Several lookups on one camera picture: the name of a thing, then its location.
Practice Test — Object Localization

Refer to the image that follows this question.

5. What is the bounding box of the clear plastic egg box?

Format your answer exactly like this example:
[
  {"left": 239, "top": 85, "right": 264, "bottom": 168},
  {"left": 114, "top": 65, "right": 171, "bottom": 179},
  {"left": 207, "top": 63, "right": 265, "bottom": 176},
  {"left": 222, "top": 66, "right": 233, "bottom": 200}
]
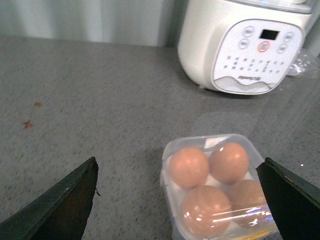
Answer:
[{"left": 160, "top": 134, "right": 278, "bottom": 240}]

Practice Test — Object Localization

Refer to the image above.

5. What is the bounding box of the white Joyoung blender appliance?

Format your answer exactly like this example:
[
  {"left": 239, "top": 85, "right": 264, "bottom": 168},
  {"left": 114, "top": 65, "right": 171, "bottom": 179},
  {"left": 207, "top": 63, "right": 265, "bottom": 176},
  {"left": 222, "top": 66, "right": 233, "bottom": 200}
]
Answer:
[{"left": 177, "top": 0, "right": 317, "bottom": 95}]

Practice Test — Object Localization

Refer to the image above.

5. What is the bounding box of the brown egg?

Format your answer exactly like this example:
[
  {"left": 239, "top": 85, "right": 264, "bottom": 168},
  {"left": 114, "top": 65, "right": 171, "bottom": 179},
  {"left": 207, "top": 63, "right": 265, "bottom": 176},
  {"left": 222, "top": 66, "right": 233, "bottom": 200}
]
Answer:
[
  {"left": 180, "top": 185, "right": 232, "bottom": 239},
  {"left": 169, "top": 146, "right": 210, "bottom": 190},
  {"left": 227, "top": 179, "right": 273, "bottom": 229},
  {"left": 208, "top": 142, "right": 250, "bottom": 186}
]

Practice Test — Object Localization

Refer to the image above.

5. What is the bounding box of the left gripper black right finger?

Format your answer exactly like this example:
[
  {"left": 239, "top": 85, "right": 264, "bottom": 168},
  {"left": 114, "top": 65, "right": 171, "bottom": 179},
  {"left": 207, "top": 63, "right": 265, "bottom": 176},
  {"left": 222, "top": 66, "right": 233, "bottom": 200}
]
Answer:
[{"left": 256, "top": 157, "right": 320, "bottom": 240}]

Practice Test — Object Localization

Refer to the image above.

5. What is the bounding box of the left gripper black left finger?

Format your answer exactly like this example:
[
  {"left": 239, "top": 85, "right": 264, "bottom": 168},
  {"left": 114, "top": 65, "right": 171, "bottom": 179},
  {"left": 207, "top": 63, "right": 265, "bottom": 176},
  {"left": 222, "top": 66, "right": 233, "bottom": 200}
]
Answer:
[{"left": 0, "top": 156, "right": 99, "bottom": 240}]

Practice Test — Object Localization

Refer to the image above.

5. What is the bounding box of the clear plastic wrap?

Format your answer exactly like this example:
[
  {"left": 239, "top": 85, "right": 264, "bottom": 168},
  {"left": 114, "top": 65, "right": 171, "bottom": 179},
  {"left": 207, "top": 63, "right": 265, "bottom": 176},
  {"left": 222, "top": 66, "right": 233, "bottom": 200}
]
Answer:
[{"left": 287, "top": 49, "right": 320, "bottom": 80}]

